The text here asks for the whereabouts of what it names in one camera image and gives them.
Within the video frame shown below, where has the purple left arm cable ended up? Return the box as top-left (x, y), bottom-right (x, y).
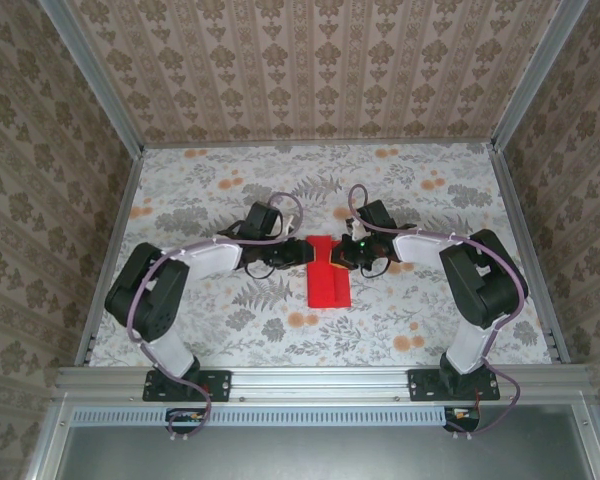
top-left (127, 192), bottom-right (306, 441)

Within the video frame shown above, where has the grey metal panel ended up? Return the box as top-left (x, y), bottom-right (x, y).
top-left (54, 424), bottom-right (586, 480)

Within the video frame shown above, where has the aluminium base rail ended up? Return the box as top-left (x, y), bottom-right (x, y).
top-left (54, 364), bottom-right (594, 402)

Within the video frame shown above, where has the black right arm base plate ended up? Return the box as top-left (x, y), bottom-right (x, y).
top-left (408, 368), bottom-right (501, 403)

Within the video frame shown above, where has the aluminium table end rail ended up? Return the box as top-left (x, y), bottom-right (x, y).
top-left (142, 139), bottom-right (494, 151)

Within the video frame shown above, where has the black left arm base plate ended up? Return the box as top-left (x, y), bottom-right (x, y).
top-left (142, 369), bottom-right (233, 403)

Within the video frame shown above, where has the aluminium table side rail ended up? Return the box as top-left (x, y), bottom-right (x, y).
top-left (74, 149), bottom-right (146, 369)
top-left (487, 143), bottom-right (571, 364)

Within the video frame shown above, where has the red cloth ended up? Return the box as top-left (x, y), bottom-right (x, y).
top-left (305, 233), bottom-right (352, 309)

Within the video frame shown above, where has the floral patterned table cover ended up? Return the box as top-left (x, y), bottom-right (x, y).
top-left (87, 142), bottom-right (554, 369)

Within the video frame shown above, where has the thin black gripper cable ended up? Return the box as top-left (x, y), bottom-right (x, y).
top-left (357, 257), bottom-right (399, 277)
top-left (243, 259), bottom-right (279, 280)

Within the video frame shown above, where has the small wired connector board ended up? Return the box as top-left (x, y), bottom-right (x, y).
top-left (443, 405), bottom-right (482, 434)
top-left (165, 407), bottom-right (209, 435)

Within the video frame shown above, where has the thin black left gripper cable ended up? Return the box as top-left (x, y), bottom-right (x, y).
top-left (243, 259), bottom-right (279, 280)

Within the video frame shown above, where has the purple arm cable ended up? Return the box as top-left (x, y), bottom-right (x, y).
top-left (127, 192), bottom-right (306, 441)
top-left (348, 184), bottom-right (527, 441)

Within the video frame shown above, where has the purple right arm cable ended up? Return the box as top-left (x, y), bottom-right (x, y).
top-left (348, 184), bottom-right (527, 441)

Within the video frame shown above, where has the grey slotted cable duct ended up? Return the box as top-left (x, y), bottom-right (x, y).
top-left (72, 405), bottom-right (481, 428)

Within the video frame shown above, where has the thin black right gripper cable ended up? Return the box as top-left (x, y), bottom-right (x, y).
top-left (357, 257), bottom-right (399, 277)

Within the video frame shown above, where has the aluminium frame post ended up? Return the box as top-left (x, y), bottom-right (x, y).
top-left (37, 0), bottom-right (146, 156)
top-left (492, 0), bottom-right (589, 151)

